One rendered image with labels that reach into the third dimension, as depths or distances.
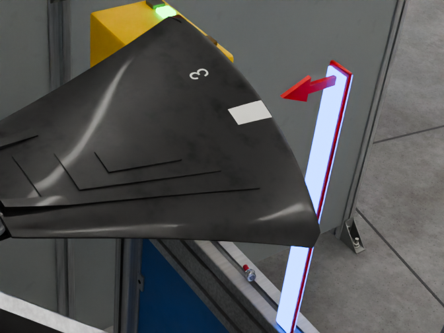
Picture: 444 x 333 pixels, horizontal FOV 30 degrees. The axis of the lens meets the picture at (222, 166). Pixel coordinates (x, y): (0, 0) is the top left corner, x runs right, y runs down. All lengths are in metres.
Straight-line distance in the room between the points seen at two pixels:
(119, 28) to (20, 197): 0.46
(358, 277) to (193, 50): 1.63
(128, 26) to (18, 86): 0.49
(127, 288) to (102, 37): 0.41
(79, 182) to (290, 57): 1.26
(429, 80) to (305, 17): 1.46
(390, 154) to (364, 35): 0.86
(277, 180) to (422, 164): 2.11
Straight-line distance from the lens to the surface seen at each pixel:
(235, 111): 0.64
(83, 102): 0.62
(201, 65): 0.66
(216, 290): 1.00
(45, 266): 1.73
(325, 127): 0.74
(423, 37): 3.45
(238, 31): 1.65
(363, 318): 2.15
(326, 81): 0.70
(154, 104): 0.62
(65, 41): 1.43
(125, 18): 1.00
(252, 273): 0.95
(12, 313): 0.66
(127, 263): 1.20
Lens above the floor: 1.54
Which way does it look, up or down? 38 degrees down
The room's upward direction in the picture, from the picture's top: 7 degrees clockwise
